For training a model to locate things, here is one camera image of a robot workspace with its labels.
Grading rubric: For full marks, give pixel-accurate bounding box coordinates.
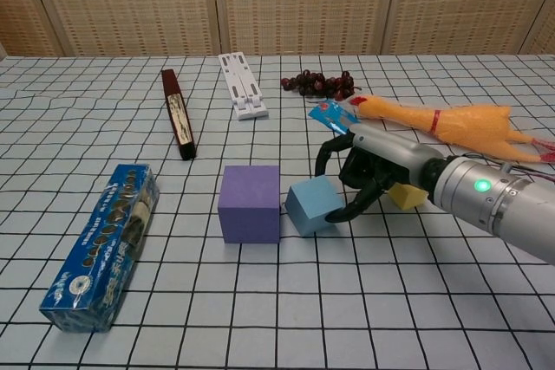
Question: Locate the long blue snack box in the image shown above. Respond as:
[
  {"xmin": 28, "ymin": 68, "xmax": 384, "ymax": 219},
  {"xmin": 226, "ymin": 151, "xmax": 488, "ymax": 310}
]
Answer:
[{"xmin": 39, "ymin": 163, "xmax": 160, "ymax": 334}]

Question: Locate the dark red grape bunch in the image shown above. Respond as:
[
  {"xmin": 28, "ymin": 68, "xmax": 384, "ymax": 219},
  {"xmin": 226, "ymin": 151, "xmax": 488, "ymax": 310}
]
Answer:
[{"xmin": 280, "ymin": 68, "xmax": 356, "ymax": 100}]

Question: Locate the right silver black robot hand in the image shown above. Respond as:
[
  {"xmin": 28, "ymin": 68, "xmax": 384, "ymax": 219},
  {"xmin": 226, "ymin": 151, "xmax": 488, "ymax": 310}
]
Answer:
[{"xmin": 315, "ymin": 121, "xmax": 443, "ymax": 224}]

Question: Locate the yellow rubber chicken toy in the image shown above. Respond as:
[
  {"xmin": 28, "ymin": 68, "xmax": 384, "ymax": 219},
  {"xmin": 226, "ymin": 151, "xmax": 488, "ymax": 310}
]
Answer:
[{"xmin": 349, "ymin": 94, "xmax": 555, "ymax": 166}]

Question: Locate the long dark red box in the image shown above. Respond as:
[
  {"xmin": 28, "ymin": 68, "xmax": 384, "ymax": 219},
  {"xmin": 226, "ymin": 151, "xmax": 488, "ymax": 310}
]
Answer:
[{"xmin": 160, "ymin": 68, "xmax": 197, "ymax": 161}]

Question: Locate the small yellow foam cube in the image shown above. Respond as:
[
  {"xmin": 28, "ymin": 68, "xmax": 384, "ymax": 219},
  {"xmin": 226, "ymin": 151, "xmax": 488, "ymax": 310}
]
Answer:
[{"xmin": 388, "ymin": 182, "xmax": 428, "ymax": 211}]

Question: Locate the white folding stand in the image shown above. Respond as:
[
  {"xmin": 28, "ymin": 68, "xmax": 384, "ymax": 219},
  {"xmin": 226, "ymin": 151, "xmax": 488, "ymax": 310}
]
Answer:
[{"xmin": 218, "ymin": 52, "xmax": 270, "ymax": 121}]

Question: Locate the light blue cube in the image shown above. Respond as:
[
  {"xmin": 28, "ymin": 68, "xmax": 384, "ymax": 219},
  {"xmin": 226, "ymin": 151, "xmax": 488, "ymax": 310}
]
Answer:
[{"xmin": 284, "ymin": 175, "xmax": 346, "ymax": 237}]

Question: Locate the beige bamboo folding screen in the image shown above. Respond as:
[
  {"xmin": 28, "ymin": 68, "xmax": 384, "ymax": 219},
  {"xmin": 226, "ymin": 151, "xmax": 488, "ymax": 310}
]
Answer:
[{"xmin": 0, "ymin": 0, "xmax": 555, "ymax": 58}]

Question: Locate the large purple foam cube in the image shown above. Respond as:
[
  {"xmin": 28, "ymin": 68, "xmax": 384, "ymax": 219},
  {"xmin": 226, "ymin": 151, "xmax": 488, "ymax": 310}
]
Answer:
[{"xmin": 218, "ymin": 165, "xmax": 281, "ymax": 244}]

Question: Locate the light blue checkered tablecloth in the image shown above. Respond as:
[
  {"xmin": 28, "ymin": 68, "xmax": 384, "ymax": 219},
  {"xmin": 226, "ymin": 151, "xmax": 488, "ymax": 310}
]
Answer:
[{"xmin": 0, "ymin": 54, "xmax": 555, "ymax": 370}]

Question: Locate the small blue packet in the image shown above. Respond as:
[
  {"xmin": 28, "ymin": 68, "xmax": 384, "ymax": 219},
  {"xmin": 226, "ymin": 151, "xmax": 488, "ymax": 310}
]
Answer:
[{"xmin": 308, "ymin": 100, "xmax": 363, "ymax": 135}]

